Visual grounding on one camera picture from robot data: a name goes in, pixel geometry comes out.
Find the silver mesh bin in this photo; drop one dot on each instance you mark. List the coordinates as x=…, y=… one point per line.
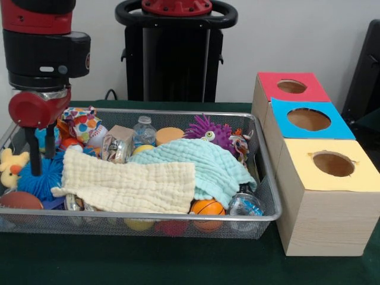
x=89, y=225

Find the brown toy football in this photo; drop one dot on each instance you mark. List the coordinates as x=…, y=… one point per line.
x=19, y=200

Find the white toy baseball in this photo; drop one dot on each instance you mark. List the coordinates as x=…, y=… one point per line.
x=96, y=136

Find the blue green globe ball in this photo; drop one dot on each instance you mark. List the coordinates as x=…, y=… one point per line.
x=41, y=139

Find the cream waffle cloth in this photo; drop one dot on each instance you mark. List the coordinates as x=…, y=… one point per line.
x=124, y=184

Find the black panel on stand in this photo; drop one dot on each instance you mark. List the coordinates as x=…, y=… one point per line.
x=365, y=74

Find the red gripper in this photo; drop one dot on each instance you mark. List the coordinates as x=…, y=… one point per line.
x=32, y=111

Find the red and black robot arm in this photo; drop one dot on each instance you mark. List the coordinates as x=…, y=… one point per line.
x=38, y=53

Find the yellow duck plush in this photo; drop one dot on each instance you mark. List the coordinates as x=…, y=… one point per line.
x=10, y=172

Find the dark green tablecloth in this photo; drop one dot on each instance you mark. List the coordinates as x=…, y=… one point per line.
x=369, y=118
x=148, y=261

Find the mint waffle cloth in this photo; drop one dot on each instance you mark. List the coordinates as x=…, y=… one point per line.
x=219, y=175

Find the polka dot fabric toy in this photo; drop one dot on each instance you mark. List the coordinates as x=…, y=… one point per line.
x=81, y=123

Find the wooden box with three holes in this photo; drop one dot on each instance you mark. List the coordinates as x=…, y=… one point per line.
x=326, y=225

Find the purple spiky monster toy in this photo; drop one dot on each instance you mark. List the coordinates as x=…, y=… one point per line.
x=218, y=130

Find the orange toy basketball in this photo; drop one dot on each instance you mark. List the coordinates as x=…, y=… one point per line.
x=207, y=207

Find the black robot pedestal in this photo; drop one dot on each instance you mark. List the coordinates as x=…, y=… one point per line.
x=178, y=59

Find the blue spiky ball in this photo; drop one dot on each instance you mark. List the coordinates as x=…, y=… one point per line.
x=44, y=182

